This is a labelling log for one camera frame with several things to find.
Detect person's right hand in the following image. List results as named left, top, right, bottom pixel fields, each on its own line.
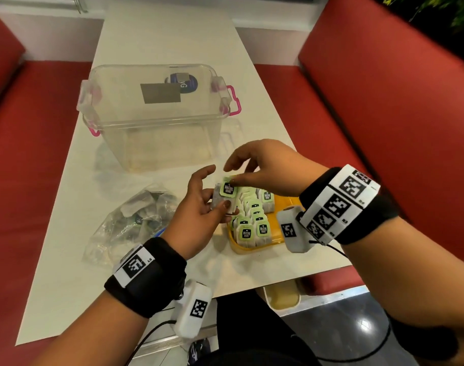
left=223, top=139, right=330, bottom=198

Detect person's left hand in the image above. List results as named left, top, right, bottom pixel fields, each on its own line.
left=161, top=165, right=240, bottom=261

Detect yellow tray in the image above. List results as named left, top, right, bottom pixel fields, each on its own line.
left=226, top=194, right=305, bottom=255

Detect rows of green-tagged tea bags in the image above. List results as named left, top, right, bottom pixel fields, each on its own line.
left=228, top=186, right=277, bottom=248

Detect clear zip bag blue seal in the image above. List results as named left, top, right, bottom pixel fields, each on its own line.
left=82, top=184, right=179, bottom=269

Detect person's left forearm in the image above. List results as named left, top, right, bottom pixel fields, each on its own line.
left=33, top=291, right=149, bottom=366

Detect person's black trousers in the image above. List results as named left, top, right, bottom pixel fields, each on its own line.
left=193, top=291, right=322, bottom=366

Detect person's black sleeve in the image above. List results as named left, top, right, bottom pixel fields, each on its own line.
left=386, top=312, right=459, bottom=361

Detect black left wristband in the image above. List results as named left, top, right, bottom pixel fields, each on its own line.
left=104, top=236, right=188, bottom=319

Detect black wristband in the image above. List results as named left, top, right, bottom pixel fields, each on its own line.
left=104, top=236, right=188, bottom=319
left=298, top=164, right=400, bottom=247

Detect black right wristband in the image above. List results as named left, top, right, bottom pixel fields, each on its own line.
left=298, top=164, right=400, bottom=247

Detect yellow lid under table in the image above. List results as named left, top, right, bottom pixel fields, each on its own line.
left=263, top=280, right=301, bottom=311

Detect black and white shoe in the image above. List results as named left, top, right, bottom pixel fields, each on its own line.
left=187, top=339, right=212, bottom=364

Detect red bench seat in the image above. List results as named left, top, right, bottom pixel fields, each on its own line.
left=0, top=7, right=92, bottom=366
left=254, top=0, right=464, bottom=296

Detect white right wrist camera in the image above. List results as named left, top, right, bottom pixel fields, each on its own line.
left=276, top=205, right=317, bottom=254

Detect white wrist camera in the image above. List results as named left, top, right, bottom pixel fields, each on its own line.
left=173, top=280, right=213, bottom=340
left=276, top=205, right=317, bottom=254

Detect clear storage box pink handles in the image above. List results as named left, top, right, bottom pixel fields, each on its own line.
left=76, top=64, right=242, bottom=173

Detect black right camera cable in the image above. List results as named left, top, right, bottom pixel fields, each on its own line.
left=315, top=241, right=392, bottom=364

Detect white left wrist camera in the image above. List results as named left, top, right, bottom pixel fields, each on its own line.
left=173, top=280, right=213, bottom=340

